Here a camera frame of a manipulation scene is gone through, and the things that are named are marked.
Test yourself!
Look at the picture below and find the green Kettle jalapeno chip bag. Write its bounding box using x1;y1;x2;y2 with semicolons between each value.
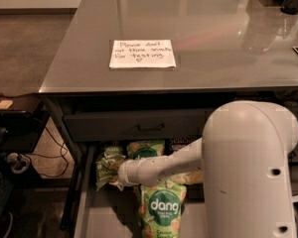
95;146;126;190

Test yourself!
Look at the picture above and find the brown seaweed snack bag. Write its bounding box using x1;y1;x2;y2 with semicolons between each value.
166;138;204;185

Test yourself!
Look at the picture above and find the black side cart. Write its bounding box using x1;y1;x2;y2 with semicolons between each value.
0;92;51;188

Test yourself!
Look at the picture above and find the top left drawer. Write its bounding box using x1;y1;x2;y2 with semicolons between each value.
64;109;213;142

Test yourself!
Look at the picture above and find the white handwritten paper note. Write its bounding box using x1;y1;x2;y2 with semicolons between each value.
109;40;176;68

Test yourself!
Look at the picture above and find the open middle drawer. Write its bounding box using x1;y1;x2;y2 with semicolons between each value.
74;144;209;238

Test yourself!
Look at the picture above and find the round metal caster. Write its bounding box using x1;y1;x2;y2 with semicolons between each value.
7;153;31;175

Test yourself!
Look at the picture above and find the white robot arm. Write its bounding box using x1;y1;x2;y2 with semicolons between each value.
118;101;298;238

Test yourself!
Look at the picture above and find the front green Dang chip bag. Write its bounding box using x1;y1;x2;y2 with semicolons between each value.
137;179;187;238

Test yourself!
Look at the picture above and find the black cable under cart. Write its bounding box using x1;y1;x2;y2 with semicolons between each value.
25;117;71;179

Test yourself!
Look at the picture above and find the green dang chip bag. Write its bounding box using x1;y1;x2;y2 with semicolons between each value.
127;140;165;160
137;179;187;238

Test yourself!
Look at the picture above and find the rear green Dang chip bag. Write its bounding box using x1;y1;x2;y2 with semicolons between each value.
127;140;165;160

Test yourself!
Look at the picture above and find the grey metal cabinet counter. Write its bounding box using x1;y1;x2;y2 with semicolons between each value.
38;0;298;231

